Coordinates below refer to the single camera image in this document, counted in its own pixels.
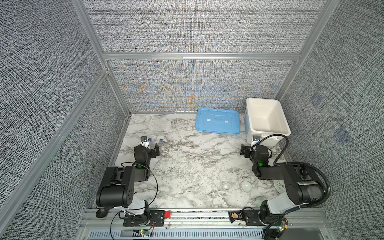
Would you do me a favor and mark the small white round dish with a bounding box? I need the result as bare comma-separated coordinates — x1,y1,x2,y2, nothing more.
222,182,231,191

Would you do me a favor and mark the blue plastic bin lid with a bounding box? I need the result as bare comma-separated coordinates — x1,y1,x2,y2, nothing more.
196,108,241,135

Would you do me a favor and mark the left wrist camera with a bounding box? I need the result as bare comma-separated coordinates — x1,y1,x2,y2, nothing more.
141,136,150,149

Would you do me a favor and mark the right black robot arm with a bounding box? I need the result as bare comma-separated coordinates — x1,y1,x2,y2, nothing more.
240,134,332,225

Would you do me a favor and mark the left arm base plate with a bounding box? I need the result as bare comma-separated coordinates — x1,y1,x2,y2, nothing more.
123,210,166,228

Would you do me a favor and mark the red emergency stop button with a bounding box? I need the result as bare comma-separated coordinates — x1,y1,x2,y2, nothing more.
164,211,171,219

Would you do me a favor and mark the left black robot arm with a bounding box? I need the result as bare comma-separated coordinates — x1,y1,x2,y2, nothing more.
96,143,160,227

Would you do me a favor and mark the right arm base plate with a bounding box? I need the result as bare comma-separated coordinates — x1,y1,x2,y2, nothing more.
243,209,264,227

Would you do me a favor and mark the white mortar bowl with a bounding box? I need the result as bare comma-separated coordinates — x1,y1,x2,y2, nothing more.
240,181,253,193

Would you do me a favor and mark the black round microphone puck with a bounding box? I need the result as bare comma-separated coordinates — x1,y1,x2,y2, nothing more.
95,208,109,219

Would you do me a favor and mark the white plastic storage bin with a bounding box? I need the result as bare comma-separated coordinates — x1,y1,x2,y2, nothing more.
245,98,291,147

